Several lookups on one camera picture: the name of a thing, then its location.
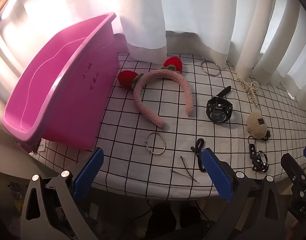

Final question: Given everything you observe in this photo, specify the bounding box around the black cord hair tie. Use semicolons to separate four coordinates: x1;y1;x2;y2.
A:
191;138;207;172

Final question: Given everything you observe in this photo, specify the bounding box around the pink plastic basin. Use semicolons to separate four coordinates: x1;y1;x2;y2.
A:
2;12;120;153

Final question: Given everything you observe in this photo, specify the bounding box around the beaded silver bangle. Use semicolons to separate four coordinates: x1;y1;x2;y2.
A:
145;131;166;155

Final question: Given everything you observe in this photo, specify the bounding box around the plain silver bangle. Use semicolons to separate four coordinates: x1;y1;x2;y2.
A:
200;60;222;76

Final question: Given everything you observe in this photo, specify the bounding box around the pink fluffy strawberry headband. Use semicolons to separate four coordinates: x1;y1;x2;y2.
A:
118;57;194;130

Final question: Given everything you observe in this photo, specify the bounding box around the pearl bead chain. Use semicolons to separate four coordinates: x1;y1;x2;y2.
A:
237;77;260;107

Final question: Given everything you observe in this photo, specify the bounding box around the black strap keychain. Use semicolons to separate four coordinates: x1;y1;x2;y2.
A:
248;135;269;172

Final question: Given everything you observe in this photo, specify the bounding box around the black wristwatch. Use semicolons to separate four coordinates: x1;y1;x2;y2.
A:
206;86;234;123

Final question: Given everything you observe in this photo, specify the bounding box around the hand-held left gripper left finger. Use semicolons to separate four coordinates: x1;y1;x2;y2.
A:
20;147;105;240

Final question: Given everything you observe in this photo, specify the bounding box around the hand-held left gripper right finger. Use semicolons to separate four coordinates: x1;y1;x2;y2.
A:
201;147;292;240

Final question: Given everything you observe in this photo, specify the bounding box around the beige plush keychain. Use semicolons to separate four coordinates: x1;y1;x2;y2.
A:
247;112;267;139

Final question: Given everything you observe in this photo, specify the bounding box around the white curtain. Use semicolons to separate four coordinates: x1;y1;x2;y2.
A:
0;0;306;100

